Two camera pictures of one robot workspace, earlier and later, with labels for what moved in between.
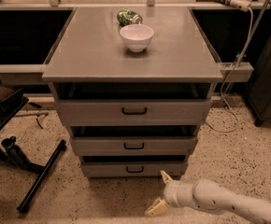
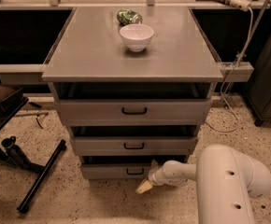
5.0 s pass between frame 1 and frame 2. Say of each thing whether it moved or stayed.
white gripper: moved
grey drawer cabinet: stayed
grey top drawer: stayed
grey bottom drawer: stayed
